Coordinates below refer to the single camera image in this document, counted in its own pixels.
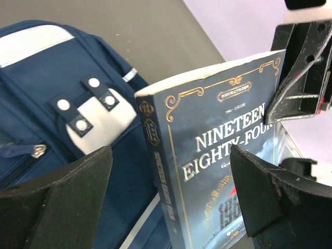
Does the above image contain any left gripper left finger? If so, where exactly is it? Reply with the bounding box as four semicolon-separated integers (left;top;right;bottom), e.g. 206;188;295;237
1;146;113;248

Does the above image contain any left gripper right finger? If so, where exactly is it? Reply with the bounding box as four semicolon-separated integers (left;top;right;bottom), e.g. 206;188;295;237
230;145;331;248

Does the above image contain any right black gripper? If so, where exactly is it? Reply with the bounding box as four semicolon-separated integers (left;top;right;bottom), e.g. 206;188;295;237
264;19;331;123

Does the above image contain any blue Nineteen Eighty-Four book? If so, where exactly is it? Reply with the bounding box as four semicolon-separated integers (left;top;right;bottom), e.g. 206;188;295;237
135;50;285;248

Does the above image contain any navy blue student backpack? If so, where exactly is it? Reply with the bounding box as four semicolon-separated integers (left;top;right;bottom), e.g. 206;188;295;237
1;20;171;248

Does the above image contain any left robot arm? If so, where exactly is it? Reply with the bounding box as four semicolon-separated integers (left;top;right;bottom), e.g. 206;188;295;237
1;146;331;248

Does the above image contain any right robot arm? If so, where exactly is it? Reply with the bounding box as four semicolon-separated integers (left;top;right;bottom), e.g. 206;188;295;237
264;1;331;124

